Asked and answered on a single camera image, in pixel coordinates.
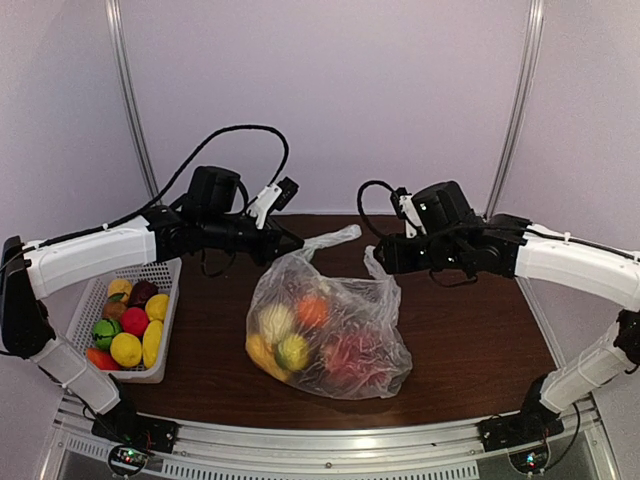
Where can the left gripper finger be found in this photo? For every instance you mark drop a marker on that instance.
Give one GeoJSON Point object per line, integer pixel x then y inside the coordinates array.
{"type": "Point", "coordinates": [268, 254]}
{"type": "Point", "coordinates": [289, 240]}

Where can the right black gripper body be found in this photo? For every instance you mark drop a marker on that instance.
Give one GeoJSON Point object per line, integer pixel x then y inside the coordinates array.
{"type": "Point", "coordinates": [442, 252]}

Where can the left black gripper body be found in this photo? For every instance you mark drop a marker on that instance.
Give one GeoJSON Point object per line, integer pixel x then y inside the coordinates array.
{"type": "Point", "coordinates": [217, 230]}

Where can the clear plastic bag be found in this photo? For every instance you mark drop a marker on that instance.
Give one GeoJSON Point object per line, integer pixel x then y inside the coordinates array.
{"type": "Point", "coordinates": [356, 305]}

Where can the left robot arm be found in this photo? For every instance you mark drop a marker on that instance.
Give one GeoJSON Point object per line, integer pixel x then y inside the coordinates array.
{"type": "Point", "coordinates": [31, 272]}

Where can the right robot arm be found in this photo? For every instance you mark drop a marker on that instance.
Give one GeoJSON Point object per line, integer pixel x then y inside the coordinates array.
{"type": "Point", "coordinates": [592, 274]}

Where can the pale fruit in bag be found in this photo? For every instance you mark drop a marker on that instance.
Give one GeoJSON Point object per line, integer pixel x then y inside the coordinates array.
{"type": "Point", "coordinates": [275, 321]}

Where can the orange fruit in bag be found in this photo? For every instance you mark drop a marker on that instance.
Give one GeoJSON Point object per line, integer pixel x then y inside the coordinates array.
{"type": "Point", "coordinates": [313, 311]}

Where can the yellow green fruit in bag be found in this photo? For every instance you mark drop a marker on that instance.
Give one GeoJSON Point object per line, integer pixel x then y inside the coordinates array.
{"type": "Point", "coordinates": [292, 353]}

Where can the yellow fruit back right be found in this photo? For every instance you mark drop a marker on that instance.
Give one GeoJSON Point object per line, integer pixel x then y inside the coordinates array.
{"type": "Point", "coordinates": [156, 307]}

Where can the dark purple fruit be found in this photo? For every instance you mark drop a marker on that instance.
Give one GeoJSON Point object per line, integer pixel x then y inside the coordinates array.
{"type": "Point", "coordinates": [141, 293]}

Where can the yellow fruit with leaf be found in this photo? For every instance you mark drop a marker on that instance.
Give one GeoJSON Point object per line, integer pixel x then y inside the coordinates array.
{"type": "Point", "coordinates": [119, 290]}

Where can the red fruit in bag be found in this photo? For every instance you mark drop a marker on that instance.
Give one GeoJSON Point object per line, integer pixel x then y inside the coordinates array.
{"type": "Point", "coordinates": [352, 361]}

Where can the red round fruit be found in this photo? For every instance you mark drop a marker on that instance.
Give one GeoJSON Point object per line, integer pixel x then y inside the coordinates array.
{"type": "Point", "coordinates": [134, 321]}

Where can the yellow fruit front right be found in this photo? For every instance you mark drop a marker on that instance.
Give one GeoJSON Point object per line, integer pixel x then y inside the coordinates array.
{"type": "Point", "coordinates": [151, 343]}

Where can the brown fruit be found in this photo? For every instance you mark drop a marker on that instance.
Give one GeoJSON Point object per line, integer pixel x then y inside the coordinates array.
{"type": "Point", "coordinates": [113, 310]}

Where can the green round fruit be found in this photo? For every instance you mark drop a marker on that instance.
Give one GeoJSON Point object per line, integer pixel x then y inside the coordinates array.
{"type": "Point", "coordinates": [104, 331]}

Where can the yellow fruit front centre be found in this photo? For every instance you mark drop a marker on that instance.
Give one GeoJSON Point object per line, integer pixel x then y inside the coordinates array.
{"type": "Point", "coordinates": [126, 350]}

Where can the orange red fruit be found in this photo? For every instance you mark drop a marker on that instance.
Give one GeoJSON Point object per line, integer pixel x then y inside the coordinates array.
{"type": "Point", "coordinates": [102, 360]}

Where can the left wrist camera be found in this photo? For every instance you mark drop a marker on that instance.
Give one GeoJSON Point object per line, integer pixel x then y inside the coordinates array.
{"type": "Point", "coordinates": [275, 196]}

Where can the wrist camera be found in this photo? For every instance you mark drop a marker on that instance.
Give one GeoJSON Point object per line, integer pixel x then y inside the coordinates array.
{"type": "Point", "coordinates": [405, 211]}
{"type": "Point", "coordinates": [275, 196]}

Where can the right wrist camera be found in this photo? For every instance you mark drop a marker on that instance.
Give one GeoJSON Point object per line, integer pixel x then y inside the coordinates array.
{"type": "Point", "coordinates": [405, 211]}

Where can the aluminium front rail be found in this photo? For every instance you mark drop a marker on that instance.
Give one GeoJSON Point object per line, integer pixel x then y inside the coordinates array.
{"type": "Point", "coordinates": [451, 450]}

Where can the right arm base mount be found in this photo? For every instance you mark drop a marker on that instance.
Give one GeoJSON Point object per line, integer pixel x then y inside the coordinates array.
{"type": "Point", "coordinates": [532, 423]}

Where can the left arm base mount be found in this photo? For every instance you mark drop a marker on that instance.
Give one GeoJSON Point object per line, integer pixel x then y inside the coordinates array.
{"type": "Point", "coordinates": [126, 425]}

